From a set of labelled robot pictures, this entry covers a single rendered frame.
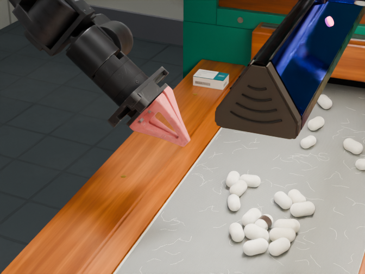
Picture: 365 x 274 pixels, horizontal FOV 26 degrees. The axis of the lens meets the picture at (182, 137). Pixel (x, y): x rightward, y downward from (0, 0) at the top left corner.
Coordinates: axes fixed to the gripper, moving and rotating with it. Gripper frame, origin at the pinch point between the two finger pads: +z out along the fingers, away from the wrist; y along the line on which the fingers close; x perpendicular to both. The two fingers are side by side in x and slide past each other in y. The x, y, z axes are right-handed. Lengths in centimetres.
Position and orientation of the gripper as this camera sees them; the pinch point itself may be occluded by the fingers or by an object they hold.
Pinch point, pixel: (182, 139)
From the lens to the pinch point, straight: 108.7
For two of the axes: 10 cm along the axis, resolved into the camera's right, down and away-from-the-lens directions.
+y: 3.7, -4.2, 8.3
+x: -5.9, 5.8, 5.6
